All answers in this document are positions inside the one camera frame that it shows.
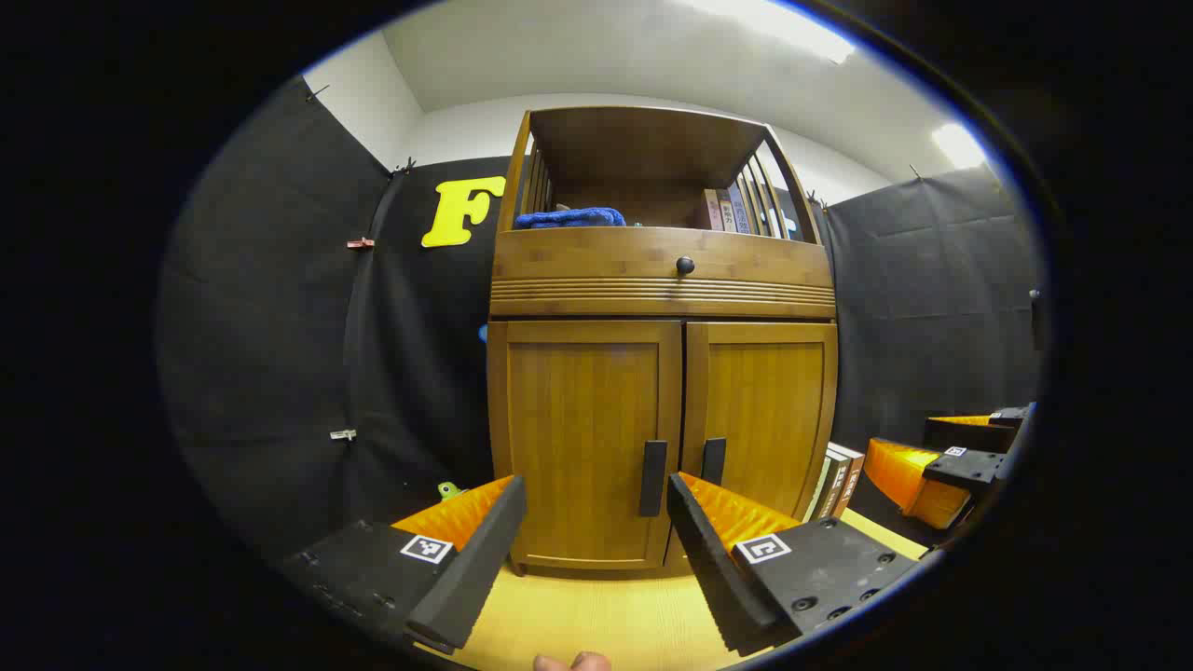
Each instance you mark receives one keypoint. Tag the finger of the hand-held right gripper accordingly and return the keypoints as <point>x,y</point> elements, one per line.
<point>979,433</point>
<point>969,469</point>

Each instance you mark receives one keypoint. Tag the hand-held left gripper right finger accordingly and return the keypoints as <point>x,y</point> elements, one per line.
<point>708,559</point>

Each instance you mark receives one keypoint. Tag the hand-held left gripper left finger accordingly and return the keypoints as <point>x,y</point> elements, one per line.
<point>471,559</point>

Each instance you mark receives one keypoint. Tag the wooden shoe cabinet door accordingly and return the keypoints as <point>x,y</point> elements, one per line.
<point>774,410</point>
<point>578,419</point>

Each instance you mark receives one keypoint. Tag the wooden double-door shoe cabinet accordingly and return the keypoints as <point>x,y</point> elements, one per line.
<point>652,261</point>

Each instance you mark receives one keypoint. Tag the wooden cabinet drawer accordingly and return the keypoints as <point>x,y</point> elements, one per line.
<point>596,266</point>

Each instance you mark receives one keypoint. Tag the green toy frog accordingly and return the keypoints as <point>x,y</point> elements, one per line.
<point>449,489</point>

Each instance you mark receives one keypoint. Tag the brown and white standing book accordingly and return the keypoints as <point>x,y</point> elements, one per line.
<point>848,480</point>

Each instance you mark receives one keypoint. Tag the small ceiling light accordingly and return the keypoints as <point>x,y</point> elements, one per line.
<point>958,145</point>

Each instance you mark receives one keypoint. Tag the black drawer knob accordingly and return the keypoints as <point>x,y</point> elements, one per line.
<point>685,265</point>

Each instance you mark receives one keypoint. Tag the black backdrop cloth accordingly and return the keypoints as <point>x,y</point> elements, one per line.
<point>261,326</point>

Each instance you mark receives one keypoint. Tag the blue cloth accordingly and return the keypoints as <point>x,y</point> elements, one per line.
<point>569,218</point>

